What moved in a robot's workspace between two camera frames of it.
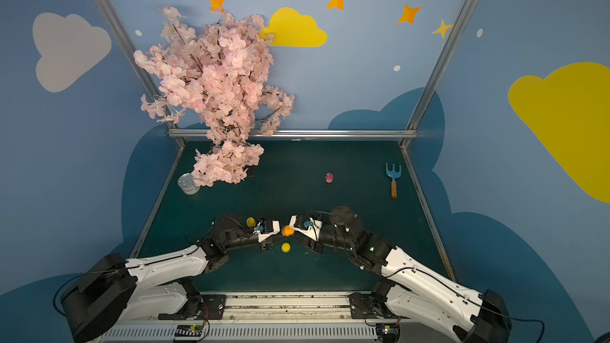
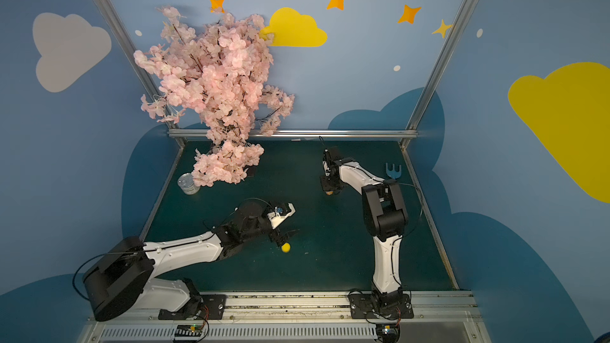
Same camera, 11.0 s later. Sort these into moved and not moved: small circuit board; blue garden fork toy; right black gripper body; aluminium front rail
Moved: right black gripper body
Not moved: blue garden fork toy; aluminium front rail; small circuit board
